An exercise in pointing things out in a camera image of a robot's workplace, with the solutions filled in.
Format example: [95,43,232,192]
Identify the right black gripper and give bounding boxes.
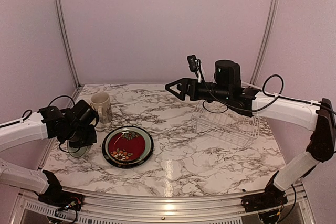
[165,78,231,103]

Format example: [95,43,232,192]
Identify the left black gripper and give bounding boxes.
[66,124,97,148]

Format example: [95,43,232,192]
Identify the green bowl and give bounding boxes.
[67,143,92,158]

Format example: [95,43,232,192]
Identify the black rimmed cream plate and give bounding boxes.
[101,125,154,168]

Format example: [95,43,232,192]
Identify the beige patterned mug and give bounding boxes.
[91,92,112,124]

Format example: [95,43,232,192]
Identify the red patterned plate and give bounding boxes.
[108,130,145,163]

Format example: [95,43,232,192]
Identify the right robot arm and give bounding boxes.
[165,55,335,212]

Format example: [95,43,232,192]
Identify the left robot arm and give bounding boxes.
[1,100,100,206]

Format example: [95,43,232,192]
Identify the white wire dish rack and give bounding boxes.
[191,101,261,147]

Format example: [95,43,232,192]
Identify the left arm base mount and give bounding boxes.
[38,190,84,211]

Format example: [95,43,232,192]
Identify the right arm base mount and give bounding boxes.
[241,192,288,212]

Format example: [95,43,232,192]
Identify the right aluminium frame post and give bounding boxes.
[250,0,279,84]

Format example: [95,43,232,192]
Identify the aluminium frame post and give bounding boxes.
[54,0,81,90]
[250,0,279,84]

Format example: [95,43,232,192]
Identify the front aluminium rail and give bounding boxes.
[10,186,316,224]

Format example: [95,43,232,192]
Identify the left aluminium frame post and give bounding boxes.
[54,0,81,90]

